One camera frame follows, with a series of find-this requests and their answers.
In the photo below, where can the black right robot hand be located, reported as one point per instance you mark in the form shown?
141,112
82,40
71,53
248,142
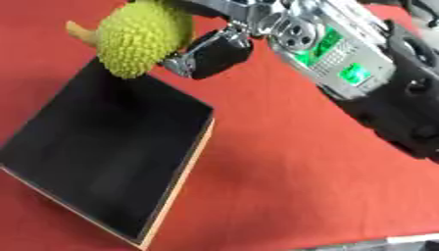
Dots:
220,55

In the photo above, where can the green spiky durian toy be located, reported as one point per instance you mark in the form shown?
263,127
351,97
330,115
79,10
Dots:
140,37

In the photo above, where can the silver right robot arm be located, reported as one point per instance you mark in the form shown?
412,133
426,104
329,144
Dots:
366,75

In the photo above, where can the tan box with black inside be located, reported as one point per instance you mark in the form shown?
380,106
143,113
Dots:
108,147

